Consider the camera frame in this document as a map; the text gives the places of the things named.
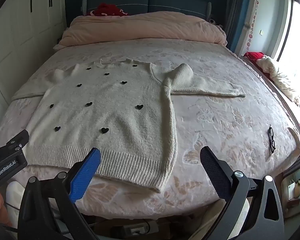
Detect white wardrobe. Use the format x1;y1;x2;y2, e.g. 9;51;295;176
0;0;67;105

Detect red hanging ornament string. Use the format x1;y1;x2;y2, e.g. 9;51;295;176
247;0;260;53

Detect blue padded headboard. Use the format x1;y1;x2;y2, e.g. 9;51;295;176
80;0;228;22

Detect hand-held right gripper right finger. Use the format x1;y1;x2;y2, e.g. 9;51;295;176
199;146;285;240

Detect crumpled white cloth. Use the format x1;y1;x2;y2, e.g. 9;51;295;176
256;55;300;105

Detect white power strip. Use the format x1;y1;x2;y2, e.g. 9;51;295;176
111;224;150;236

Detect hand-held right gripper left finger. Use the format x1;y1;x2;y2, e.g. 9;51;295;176
17;147;102;240

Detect white sweater with black hearts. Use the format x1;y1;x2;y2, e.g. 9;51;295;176
11;58;247;193

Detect person's left hand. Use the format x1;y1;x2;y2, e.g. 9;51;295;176
0;189;13;228

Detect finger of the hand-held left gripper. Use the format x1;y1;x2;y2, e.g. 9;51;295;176
5;129;30;155

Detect blue grey curtain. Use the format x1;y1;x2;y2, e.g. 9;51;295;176
225;0;260;53

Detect pink duvet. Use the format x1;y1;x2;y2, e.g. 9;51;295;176
52;12;227;50

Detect black eyeglasses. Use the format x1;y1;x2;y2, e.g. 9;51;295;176
267;124;277;153

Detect window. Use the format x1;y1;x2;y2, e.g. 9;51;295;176
275;0;300;130

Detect butterfly printed bed cover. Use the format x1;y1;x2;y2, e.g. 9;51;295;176
0;39;300;220

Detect red cloth with white print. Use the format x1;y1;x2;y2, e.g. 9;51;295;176
89;3;128;17

